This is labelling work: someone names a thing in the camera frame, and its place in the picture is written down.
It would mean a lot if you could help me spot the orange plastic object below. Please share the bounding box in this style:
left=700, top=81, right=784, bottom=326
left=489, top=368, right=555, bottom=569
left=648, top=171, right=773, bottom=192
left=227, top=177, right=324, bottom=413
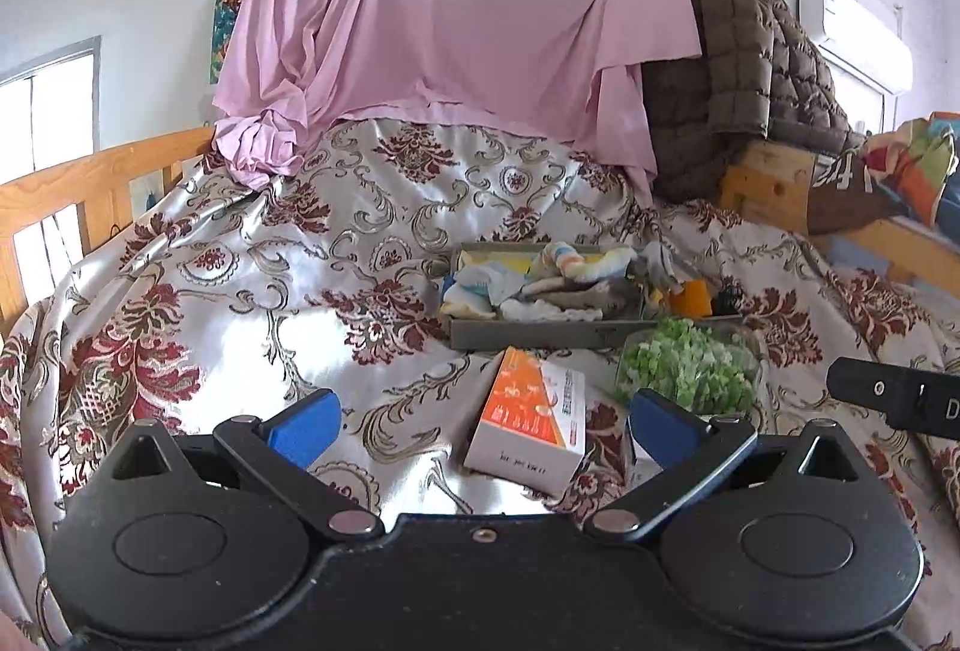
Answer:
left=666, top=280, right=713, bottom=320

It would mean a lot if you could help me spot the orange white box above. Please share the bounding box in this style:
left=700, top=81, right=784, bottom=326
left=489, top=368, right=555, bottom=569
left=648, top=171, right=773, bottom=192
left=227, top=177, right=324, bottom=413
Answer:
left=463, top=346, right=587, bottom=496

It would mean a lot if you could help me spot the window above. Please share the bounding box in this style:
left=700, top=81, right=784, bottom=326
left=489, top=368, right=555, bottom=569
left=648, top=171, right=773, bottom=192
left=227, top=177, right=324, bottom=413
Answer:
left=0, top=36, right=102, bottom=322

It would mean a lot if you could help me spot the wooden bed rail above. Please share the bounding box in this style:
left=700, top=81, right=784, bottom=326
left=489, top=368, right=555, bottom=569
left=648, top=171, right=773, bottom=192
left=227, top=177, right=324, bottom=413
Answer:
left=0, top=126, right=218, bottom=329

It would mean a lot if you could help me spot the grey tray with cartoon picture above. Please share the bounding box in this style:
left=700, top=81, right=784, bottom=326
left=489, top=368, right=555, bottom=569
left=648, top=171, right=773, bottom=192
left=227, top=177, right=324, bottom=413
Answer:
left=439, top=241, right=743, bottom=352

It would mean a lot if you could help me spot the brown printed cloth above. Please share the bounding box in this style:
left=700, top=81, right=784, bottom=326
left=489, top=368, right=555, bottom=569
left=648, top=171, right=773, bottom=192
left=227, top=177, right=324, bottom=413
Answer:
left=806, top=148, right=908, bottom=236

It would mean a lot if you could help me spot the small grey sock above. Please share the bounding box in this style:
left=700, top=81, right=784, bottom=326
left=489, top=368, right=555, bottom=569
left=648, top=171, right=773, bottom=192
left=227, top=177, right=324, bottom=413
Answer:
left=637, top=242, right=685, bottom=292

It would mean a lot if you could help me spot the white quilted cloth blue print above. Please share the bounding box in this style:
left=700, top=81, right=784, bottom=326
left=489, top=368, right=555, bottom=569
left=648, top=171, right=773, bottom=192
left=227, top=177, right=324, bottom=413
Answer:
left=499, top=295, right=605, bottom=323

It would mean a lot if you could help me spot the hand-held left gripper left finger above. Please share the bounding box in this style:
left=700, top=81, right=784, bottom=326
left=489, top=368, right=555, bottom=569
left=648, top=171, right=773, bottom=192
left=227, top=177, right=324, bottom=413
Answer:
left=111, top=388, right=387, bottom=539

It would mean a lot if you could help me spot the clear container of green plant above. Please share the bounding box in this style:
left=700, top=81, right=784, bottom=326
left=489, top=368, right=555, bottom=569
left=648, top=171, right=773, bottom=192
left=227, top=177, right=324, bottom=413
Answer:
left=615, top=316, right=764, bottom=416

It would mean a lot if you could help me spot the white air conditioner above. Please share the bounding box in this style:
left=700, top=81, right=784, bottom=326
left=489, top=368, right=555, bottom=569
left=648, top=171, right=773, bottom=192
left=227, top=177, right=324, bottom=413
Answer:
left=796, top=0, right=914, bottom=95

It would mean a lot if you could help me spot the teal wall poster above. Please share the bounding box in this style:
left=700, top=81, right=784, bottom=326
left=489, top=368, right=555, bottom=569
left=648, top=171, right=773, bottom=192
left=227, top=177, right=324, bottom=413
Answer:
left=206, top=0, right=254, bottom=89

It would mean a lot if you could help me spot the pink bed sheet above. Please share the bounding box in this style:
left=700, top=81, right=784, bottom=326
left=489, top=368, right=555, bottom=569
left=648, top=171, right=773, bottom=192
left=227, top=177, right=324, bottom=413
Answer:
left=212, top=0, right=702, bottom=206

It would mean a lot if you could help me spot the brown quilted jacket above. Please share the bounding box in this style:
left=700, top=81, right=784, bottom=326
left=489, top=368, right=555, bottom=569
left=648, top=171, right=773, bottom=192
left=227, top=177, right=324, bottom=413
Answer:
left=641, top=0, right=867, bottom=202

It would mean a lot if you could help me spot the white teal sock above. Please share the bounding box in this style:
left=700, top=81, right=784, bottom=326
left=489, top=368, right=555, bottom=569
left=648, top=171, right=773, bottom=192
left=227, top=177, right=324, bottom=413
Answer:
left=442, top=268, right=526, bottom=322

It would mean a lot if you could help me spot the floral satin blanket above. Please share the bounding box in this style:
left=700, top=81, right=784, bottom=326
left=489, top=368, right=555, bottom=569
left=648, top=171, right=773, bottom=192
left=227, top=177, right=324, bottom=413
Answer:
left=0, top=115, right=960, bottom=651

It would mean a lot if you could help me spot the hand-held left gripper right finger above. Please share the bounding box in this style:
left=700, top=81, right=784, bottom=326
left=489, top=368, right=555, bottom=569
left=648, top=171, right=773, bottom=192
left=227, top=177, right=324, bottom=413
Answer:
left=583, top=388, right=863, bottom=543

